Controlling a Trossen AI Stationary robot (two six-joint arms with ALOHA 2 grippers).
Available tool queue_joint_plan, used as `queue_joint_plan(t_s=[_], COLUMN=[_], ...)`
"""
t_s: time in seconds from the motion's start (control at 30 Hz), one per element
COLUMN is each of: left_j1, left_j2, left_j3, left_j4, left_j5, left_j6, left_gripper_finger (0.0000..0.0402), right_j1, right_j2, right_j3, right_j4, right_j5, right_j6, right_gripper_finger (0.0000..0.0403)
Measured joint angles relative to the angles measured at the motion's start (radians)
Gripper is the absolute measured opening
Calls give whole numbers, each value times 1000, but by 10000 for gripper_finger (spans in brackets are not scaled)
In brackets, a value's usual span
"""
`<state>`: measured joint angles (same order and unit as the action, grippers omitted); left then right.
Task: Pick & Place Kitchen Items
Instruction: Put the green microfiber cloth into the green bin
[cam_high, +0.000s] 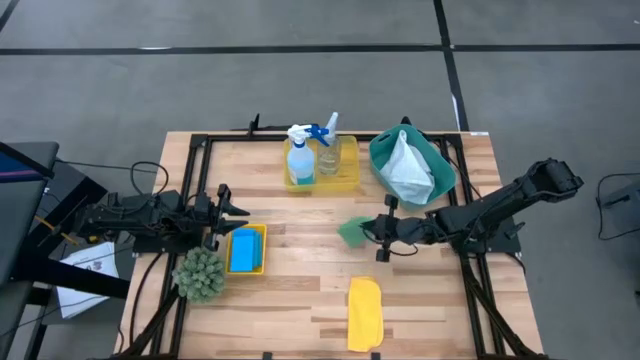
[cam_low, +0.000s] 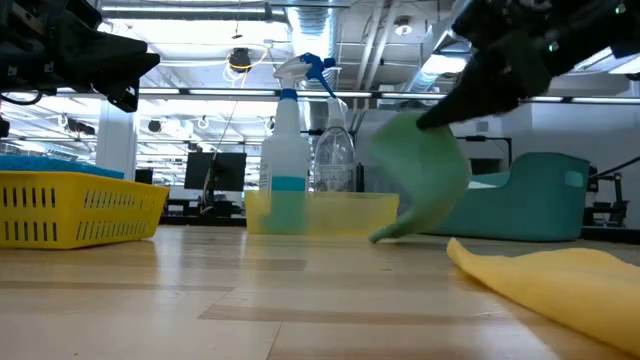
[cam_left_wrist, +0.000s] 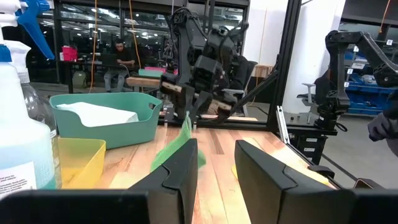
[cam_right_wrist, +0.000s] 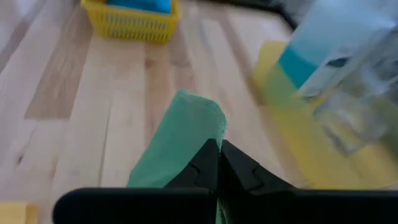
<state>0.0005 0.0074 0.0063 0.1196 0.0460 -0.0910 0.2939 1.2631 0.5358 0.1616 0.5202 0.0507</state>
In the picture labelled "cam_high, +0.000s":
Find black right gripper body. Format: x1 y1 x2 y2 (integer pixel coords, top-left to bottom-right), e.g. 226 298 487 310
373 194 427 264

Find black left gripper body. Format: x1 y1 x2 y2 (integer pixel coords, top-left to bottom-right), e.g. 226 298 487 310
193 183 233 253

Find green cloth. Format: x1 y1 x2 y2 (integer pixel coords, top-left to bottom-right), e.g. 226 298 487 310
337 215 375 249

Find light blue sponge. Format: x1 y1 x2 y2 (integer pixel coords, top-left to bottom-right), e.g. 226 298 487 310
230 228 256 273

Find white cloth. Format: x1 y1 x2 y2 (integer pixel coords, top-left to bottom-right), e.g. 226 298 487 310
379 129 436 206

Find blue-trigger spray bottle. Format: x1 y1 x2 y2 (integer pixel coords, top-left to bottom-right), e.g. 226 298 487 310
285 123 331 187

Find clear pump bottle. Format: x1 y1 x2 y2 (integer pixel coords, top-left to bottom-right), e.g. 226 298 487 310
317 111 344 177

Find yellow slotted basket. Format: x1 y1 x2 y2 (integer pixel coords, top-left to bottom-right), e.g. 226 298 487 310
224 223 268 277

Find yellow translucent tray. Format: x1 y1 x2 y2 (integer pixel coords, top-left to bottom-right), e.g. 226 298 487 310
283 134 361 194

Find green artificial plant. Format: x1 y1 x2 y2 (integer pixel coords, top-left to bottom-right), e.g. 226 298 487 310
172 245 227 304

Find teal plastic bin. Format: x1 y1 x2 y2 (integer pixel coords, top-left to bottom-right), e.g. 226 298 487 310
368 123 458 212

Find yellow cloth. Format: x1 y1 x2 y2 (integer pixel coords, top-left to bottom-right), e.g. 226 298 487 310
346 276 385 354

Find white paper sheets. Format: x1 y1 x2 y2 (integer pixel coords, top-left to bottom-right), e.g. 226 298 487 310
56 241 121 320

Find dark side desk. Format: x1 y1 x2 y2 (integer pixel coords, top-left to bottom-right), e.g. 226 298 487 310
0 141 132 360

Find dark floor stand base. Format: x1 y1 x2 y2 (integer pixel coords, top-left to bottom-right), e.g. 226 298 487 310
595 182 640 221

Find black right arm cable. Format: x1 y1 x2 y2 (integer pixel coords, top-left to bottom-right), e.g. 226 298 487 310
361 227 420 258

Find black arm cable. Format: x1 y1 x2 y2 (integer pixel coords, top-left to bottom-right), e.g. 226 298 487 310
361 227 420 258
130 160 171 199

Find black aluminium table frame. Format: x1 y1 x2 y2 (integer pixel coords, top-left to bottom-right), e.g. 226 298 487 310
114 132 546 360

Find black frame bracket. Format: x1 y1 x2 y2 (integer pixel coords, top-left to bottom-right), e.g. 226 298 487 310
231 112 321 140

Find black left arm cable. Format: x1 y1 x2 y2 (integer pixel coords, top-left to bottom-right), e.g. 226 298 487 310
130 160 171 199

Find yellow cable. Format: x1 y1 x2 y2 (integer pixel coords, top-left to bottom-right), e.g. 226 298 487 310
34 214 81 247

